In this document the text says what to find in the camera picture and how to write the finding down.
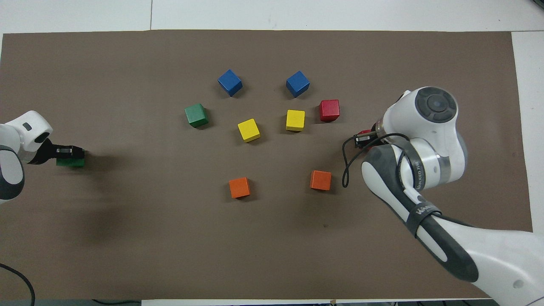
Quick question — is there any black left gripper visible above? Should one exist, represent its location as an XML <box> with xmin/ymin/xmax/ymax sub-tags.
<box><xmin>33</xmin><ymin>139</ymin><xmax>86</xmax><ymax>165</ymax></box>

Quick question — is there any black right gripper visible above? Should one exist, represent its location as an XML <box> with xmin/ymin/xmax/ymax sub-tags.
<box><xmin>355</xmin><ymin>123</ymin><xmax>385</xmax><ymax>149</ymax></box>

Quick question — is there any red wooden cube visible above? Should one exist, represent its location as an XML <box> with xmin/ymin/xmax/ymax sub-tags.
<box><xmin>360</xmin><ymin>129</ymin><xmax>380</xmax><ymax>150</ymax></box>
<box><xmin>319</xmin><ymin>99</ymin><xmax>340</xmax><ymax>123</ymax></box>

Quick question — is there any orange wooden cube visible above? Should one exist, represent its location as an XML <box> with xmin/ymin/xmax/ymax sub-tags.
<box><xmin>228</xmin><ymin>176</ymin><xmax>251</xmax><ymax>199</ymax></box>
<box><xmin>309</xmin><ymin>170</ymin><xmax>332</xmax><ymax>192</ymax></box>

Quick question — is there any yellow wooden cube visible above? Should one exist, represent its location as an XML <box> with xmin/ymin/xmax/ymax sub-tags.
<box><xmin>237</xmin><ymin>118</ymin><xmax>261</xmax><ymax>143</ymax></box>
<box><xmin>285</xmin><ymin>109</ymin><xmax>306</xmax><ymax>132</ymax></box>

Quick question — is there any blue wooden cube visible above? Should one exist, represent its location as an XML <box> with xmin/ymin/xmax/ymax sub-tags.
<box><xmin>217</xmin><ymin>69</ymin><xmax>244</xmax><ymax>97</ymax></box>
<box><xmin>285</xmin><ymin>70</ymin><xmax>310</xmax><ymax>99</ymax></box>

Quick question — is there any brown paper table mat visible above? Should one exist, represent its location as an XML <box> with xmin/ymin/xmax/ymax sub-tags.
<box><xmin>0</xmin><ymin>29</ymin><xmax>540</xmax><ymax>300</ymax></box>

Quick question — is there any black left arm gripper cable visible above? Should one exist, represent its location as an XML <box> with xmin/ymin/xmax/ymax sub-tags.
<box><xmin>0</xmin><ymin>263</ymin><xmax>35</xmax><ymax>306</ymax></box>

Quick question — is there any thin black table cable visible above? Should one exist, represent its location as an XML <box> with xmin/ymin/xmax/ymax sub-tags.
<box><xmin>91</xmin><ymin>299</ymin><xmax>142</xmax><ymax>306</ymax></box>

